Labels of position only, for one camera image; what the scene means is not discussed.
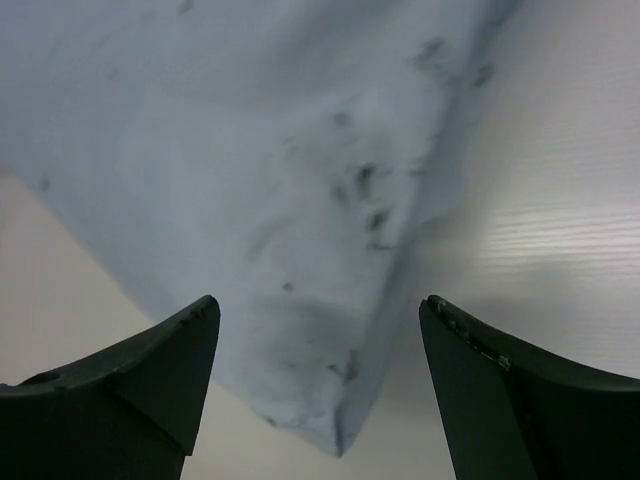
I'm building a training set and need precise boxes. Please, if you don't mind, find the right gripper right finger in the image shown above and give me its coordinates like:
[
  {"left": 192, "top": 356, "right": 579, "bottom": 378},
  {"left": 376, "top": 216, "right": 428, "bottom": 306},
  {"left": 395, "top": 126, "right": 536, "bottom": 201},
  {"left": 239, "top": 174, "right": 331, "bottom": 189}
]
[{"left": 419, "top": 295, "right": 639, "bottom": 479}]

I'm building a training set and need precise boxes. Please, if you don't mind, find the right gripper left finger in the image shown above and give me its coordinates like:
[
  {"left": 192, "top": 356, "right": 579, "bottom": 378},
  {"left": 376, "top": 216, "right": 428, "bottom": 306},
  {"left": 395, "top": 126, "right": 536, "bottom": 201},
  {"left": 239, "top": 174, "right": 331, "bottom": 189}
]
[{"left": 1, "top": 296, "right": 221, "bottom": 479}]

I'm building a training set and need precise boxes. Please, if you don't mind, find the light blue pillowcase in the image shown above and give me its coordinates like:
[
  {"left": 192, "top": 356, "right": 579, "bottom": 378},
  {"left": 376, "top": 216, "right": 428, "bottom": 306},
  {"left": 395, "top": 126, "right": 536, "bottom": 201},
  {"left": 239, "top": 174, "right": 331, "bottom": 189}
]
[{"left": 1, "top": 1, "right": 515, "bottom": 457}]

